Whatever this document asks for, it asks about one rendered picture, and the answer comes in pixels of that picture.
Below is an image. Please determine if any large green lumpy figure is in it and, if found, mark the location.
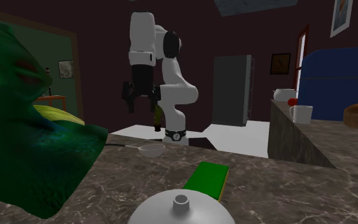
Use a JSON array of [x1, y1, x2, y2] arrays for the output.
[[0, 5, 109, 220]]

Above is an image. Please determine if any pale wall picture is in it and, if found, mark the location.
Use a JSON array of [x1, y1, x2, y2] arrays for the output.
[[57, 59, 75, 80]]

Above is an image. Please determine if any white framed wall picture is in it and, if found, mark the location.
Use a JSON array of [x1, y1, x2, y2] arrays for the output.
[[329, 0, 354, 39]]

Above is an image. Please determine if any orange side table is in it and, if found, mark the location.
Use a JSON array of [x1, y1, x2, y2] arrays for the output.
[[34, 94, 67, 112]]

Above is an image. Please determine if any dark robot stand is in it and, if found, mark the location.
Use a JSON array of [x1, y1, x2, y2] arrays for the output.
[[188, 137, 217, 151]]

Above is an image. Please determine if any yellow-green curved object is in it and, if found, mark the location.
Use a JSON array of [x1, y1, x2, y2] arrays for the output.
[[32, 104, 86, 127]]

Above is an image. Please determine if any grey ladle with dark handle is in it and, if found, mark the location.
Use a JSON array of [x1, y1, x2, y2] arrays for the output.
[[104, 143, 167, 158]]

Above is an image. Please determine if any olive green bottle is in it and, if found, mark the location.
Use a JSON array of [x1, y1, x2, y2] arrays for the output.
[[153, 104, 164, 133]]

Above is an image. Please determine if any grey dome lid with knob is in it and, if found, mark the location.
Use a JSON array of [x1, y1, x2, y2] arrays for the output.
[[127, 188, 236, 224]]

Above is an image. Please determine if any white mug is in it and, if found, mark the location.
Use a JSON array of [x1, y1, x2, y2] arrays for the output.
[[289, 104, 313, 125]]

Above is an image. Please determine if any white round pot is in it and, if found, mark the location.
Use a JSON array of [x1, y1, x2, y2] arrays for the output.
[[272, 88, 298, 103]]

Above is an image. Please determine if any grey refrigerator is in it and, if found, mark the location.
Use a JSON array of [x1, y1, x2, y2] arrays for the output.
[[212, 54, 256, 127]]

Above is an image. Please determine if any dark framed wall picture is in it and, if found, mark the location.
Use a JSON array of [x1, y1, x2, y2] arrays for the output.
[[270, 53, 292, 76]]

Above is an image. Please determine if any blue refrigerator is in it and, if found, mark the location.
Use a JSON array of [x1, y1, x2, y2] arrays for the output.
[[296, 46, 358, 122]]

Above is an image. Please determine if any red framed window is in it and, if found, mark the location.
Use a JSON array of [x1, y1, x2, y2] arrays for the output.
[[293, 24, 310, 92]]

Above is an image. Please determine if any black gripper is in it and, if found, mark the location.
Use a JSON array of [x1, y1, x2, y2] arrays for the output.
[[121, 64, 162, 114]]

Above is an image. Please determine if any green flat box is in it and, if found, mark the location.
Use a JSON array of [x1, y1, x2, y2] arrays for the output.
[[182, 161, 230, 202]]

